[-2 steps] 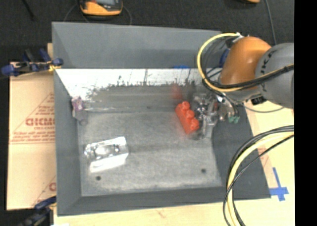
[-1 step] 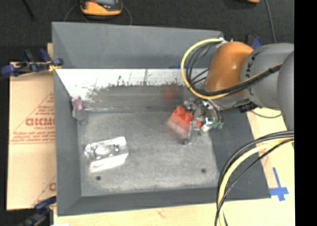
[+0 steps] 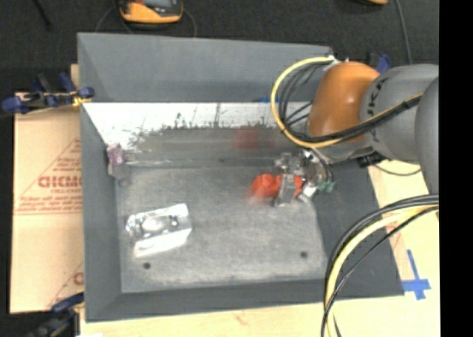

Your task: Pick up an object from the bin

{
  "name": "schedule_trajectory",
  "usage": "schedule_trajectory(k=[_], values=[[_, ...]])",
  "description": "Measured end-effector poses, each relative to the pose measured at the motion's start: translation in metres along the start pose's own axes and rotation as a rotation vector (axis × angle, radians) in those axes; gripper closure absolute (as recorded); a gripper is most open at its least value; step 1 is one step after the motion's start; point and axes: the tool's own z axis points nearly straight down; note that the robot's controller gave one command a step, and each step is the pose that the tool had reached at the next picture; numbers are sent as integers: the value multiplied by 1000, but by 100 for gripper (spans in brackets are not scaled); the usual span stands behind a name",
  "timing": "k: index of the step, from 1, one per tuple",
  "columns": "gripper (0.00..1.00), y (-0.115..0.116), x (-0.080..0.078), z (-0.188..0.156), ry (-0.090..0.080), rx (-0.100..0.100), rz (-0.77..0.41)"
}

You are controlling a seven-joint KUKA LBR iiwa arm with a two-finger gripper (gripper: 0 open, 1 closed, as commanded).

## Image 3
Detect black cylinder on white bracket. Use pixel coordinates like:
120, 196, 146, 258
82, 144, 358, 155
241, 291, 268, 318
356, 153, 386, 169

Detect brown cardboard board red print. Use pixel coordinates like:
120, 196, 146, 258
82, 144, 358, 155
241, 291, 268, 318
8, 90, 86, 315

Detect grey metal bin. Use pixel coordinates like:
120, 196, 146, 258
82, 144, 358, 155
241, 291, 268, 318
76, 32, 404, 322

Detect small purple and grey object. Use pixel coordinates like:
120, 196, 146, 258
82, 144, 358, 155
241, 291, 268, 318
106, 142, 132, 181

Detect red object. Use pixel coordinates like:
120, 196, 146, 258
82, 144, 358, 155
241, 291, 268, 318
250, 174, 307, 204

